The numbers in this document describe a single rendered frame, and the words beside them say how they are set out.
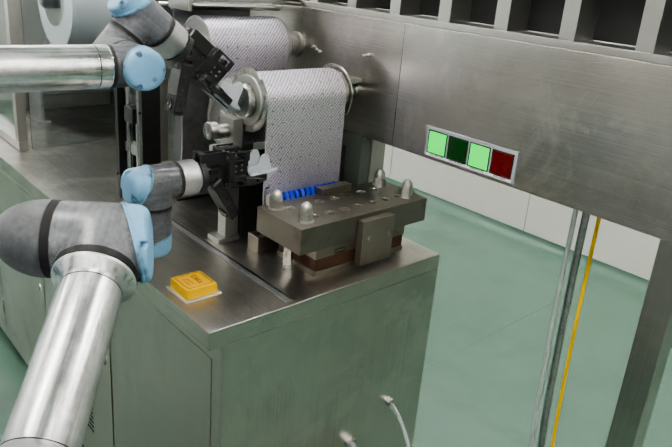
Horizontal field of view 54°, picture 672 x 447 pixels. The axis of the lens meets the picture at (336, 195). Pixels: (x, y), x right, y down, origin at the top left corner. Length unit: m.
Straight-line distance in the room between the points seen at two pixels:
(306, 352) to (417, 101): 0.63
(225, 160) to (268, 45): 0.43
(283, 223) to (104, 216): 0.53
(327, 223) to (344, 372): 0.37
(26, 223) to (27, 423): 0.30
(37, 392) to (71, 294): 0.14
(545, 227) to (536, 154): 2.83
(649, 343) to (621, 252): 2.47
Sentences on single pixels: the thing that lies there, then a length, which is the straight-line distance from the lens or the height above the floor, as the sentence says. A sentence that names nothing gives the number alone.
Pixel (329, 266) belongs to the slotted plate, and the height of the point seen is 0.91.
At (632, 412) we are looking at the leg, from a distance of 1.66.
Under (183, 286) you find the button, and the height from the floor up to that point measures 0.92.
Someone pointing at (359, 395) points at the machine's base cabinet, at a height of 0.58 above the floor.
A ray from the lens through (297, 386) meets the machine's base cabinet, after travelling 1.49.
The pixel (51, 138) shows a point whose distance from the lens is 2.41.
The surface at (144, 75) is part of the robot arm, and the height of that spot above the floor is 1.35.
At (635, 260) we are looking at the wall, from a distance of 4.01.
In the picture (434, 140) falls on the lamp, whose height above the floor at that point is 1.19.
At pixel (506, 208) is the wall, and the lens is 4.35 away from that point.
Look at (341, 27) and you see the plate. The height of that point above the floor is 1.40.
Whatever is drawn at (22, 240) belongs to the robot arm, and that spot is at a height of 1.16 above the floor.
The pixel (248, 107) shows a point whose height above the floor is 1.24.
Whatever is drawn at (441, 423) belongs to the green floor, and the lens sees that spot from 2.58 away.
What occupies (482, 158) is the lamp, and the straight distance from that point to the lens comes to 1.47.
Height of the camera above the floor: 1.56
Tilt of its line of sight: 19 degrees down
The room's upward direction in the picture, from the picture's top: 5 degrees clockwise
